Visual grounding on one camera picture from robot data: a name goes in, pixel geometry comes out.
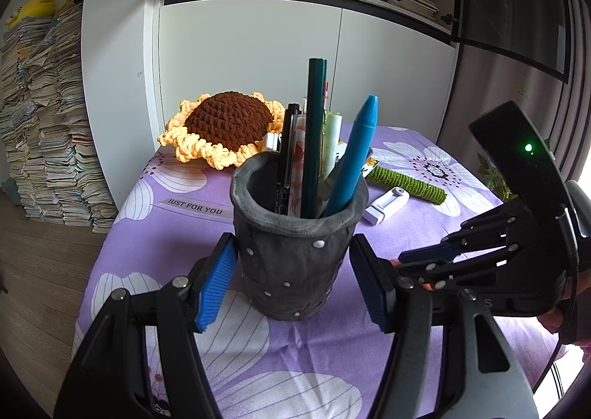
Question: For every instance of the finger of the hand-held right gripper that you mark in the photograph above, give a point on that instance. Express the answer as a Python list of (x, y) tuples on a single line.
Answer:
[(480, 234), (485, 273)]

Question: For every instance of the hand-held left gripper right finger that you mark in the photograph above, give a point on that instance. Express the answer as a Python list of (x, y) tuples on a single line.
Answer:
[(369, 285)]

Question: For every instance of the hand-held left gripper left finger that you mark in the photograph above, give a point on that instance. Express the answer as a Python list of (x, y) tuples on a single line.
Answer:
[(214, 280)]

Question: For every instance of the orange pen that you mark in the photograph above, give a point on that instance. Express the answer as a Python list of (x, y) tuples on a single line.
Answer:
[(395, 262)]

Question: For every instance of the grey pen holder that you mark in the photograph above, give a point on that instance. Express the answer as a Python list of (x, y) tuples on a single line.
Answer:
[(286, 262)]

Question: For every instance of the blue pen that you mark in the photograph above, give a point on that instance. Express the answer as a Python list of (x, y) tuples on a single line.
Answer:
[(355, 156)]

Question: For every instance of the pink patterned pen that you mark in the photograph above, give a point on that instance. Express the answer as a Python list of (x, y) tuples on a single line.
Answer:
[(298, 156)]

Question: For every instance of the light green highlighter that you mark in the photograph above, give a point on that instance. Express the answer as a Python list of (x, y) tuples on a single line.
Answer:
[(331, 142)]

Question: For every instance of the dark green pen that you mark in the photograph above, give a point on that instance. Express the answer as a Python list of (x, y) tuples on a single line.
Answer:
[(314, 133)]

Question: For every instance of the person's right hand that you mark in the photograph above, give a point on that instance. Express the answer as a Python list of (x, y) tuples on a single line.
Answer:
[(551, 320)]

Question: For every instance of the green potted plant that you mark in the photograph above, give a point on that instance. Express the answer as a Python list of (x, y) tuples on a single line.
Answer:
[(494, 179)]

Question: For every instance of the pale curtain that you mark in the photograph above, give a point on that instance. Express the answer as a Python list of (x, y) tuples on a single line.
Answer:
[(577, 123)]

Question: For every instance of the white correction tape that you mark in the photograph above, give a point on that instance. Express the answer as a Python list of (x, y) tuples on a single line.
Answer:
[(385, 206)]

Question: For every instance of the green crochet stem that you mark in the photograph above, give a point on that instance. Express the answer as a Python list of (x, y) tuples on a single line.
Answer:
[(411, 183)]

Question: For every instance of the purple floral tablecloth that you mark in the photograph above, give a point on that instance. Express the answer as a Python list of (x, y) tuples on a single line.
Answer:
[(286, 354)]

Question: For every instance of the sunflower print card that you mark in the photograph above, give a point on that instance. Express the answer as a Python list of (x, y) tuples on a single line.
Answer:
[(369, 159)]

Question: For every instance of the white charger plug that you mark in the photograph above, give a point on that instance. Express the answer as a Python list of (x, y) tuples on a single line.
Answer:
[(271, 142)]

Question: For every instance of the black marker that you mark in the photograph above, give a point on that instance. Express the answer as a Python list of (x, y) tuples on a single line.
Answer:
[(288, 146)]

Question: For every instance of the crochet sunflower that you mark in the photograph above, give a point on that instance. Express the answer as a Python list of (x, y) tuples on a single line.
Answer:
[(226, 119)]

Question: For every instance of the red gel pen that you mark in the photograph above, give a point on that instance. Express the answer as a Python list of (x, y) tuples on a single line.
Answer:
[(326, 96)]

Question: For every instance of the tall pile of papers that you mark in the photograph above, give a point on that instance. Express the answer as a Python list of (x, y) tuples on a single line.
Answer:
[(51, 146)]

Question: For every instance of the stack of worn books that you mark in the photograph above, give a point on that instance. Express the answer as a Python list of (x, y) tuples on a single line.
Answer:
[(406, 1)]

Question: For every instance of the white cabinet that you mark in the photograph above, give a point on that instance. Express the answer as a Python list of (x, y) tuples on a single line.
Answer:
[(254, 54)]

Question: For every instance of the yellow plush toy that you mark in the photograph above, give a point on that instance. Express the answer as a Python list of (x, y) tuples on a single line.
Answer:
[(37, 6)]

